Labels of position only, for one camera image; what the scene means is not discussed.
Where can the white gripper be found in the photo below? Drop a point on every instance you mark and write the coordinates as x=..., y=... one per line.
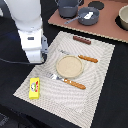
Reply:
x=35, y=45

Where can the grey toy saucepan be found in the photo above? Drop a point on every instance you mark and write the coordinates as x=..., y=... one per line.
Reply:
x=84, y=11

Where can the grey toy pot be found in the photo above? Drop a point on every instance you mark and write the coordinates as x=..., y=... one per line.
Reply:
x=68, y=8

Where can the white toy fish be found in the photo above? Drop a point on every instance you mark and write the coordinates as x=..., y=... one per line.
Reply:
x=88, y=16

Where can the beige bowl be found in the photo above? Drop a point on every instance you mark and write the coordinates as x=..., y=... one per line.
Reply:
x=123, y=14

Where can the fork with orange handle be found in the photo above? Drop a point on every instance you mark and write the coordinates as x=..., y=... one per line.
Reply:
x=67, y=81

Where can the brown toy sausage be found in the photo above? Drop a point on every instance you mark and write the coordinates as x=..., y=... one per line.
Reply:
x=81, y=40

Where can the woven beige placemat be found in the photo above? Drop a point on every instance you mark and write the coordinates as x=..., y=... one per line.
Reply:
x=70, y=103

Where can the black stove burner disc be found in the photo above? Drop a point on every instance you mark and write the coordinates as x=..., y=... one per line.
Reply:
x=96, y=4

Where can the round wooden plate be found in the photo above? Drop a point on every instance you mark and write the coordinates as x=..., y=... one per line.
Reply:
x=69, y=66

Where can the yellow butter box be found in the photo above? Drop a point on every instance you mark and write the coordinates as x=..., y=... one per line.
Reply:
x=34, y=89

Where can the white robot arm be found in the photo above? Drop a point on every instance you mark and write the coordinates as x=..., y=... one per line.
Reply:
x=27, y=17

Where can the knife with orange handle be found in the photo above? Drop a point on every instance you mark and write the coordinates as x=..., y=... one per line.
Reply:
x=80, y=56

